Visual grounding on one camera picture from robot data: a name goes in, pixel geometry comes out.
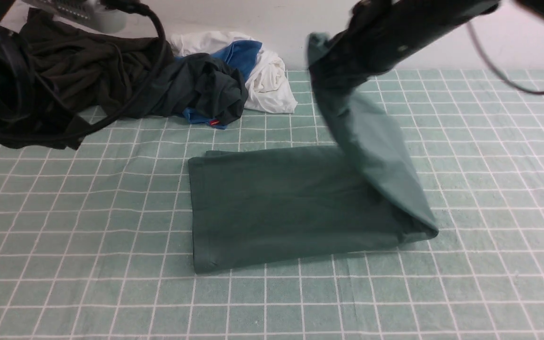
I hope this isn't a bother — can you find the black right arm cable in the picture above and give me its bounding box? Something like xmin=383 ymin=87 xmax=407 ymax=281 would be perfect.
xmin=466 ymin=21 xmax=544 ymax=96

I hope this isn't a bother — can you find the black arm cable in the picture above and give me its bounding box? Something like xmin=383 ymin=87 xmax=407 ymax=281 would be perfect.
xmin=55 ymin=0 xmax=169 ymax=142
xmin=466 ymin=21 xmax=544 ymax=96

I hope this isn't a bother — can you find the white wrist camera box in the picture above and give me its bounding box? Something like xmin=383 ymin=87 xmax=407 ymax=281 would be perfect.
xmin=23 ymin=0 xmax=127 ymax=34

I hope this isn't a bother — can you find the dark green crumpled garment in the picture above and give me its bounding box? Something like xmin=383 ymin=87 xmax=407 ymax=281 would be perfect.
xmin=124 ymin=53 xmax=248 ymax=125

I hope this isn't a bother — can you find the blue crumpled garment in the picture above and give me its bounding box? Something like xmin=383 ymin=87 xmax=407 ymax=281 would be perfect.
xmin=183 ymin=40 xmax=263 ymax=130

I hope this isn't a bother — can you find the green checkered tablecloth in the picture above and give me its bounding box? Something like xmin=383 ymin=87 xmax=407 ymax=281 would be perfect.
xmin=0 ymin=69 xmax=544 ymax=340

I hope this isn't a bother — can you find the green long sleeve shirt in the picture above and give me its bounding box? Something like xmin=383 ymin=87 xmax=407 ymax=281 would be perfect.
xmin=187 ymin=33 xmax=439 ymax=274

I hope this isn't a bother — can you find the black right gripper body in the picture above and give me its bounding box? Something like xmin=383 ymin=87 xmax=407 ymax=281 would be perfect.
xmin=308 ymin=33 xmax=395 ymax=93

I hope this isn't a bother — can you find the white crumpled garment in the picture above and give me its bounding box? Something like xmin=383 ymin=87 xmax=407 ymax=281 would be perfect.
xmin=168 ymin=31 xmax=298 ymax=114

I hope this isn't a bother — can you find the dark olive crumpled garment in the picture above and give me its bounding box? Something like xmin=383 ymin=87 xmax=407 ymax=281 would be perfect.
xmin=19 ymin=8 xmax=162 ymax=115

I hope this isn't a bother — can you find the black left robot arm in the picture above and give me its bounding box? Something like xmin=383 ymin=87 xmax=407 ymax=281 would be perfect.
xmin=0 ymin=0 xmax=130 ymax=149

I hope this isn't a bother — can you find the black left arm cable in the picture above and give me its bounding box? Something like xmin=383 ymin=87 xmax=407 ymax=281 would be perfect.
xmin=55 ymin=0 xmax=169 ymax=142

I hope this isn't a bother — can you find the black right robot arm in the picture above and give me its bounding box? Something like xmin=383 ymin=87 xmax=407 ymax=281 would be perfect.
xmin=308 ymin=0 xmax=544 ymax=95

